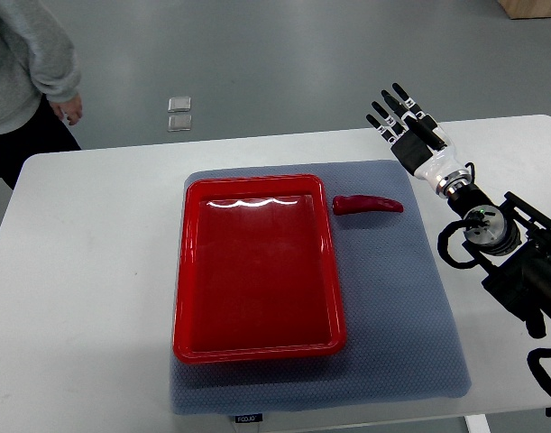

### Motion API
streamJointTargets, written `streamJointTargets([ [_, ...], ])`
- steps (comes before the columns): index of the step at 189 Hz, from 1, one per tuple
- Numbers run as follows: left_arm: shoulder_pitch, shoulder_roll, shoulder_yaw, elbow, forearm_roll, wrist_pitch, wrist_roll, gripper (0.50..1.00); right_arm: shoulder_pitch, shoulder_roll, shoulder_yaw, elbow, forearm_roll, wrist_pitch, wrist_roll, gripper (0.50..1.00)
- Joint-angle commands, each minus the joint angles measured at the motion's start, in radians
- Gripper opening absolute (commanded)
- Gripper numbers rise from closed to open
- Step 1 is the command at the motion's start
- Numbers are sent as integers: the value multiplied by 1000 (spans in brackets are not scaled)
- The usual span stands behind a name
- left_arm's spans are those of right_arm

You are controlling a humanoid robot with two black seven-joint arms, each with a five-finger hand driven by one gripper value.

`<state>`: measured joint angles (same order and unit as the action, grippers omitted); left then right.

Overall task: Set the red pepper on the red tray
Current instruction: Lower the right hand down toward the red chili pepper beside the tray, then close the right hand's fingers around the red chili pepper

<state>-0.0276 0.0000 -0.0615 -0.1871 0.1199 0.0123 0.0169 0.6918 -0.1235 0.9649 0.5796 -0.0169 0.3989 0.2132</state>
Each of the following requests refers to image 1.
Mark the person's bare hand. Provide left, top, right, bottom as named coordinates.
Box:
left=49, top=93, right=83, bottom=126

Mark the person torso grey sweatshirt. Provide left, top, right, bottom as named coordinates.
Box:
left=0, top=1, right=80, bottom=188

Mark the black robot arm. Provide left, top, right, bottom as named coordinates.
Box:
left=366, top=84, right=551, bottom=339

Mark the black cable lower right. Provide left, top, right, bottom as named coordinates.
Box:
left=526, top=347, right=551, bottom=418

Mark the grey sweatshirt sleeve forearm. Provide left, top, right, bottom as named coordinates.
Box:
left=0, top=1, right=80, bottom=104

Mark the grey mesh mat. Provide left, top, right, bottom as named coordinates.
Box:
left=170, top=161, right=471, bottom=416

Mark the black cable loop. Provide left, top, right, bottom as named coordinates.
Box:
left=436, top=218, right=483, bottom=269

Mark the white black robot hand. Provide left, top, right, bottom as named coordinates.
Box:
left=365, top=82, right=470, bottom=197

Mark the upper metal floor plate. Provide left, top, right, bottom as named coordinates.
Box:
left=168, top=96, right=191, bottom=113

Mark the red plastic tray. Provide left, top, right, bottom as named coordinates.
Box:
left=172, top=174, right=346, bottom=364

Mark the red pepper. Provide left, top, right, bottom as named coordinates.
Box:
left=332, top=195, right=404, bottom=216

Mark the wooden box corner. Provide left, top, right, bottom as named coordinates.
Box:
left=498, top=0, right=551, bottom=19

